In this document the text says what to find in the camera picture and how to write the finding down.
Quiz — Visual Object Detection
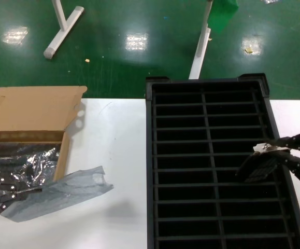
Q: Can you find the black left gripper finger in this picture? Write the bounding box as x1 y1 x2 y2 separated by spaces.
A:
0 177 43 196
0 193 26 224

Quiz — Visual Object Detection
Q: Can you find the graphics card with metal bracket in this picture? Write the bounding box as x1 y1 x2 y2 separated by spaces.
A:
234 142 291 184

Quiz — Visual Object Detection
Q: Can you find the grey antistatic bag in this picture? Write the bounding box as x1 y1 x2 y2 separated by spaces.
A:
2 165 114 223

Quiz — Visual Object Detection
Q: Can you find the brown cardboard box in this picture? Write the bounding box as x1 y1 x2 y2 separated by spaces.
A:
0 86 88 182

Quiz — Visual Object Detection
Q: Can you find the black slotted container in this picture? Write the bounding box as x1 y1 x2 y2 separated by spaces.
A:
144 73 300 249

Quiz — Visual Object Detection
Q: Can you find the white table leg with foot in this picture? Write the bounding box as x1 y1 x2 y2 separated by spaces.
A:
188 0 214 80
42 0 85 60

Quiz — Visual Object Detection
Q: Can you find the green tablecloth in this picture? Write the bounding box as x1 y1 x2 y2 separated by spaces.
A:
208 0 240 35

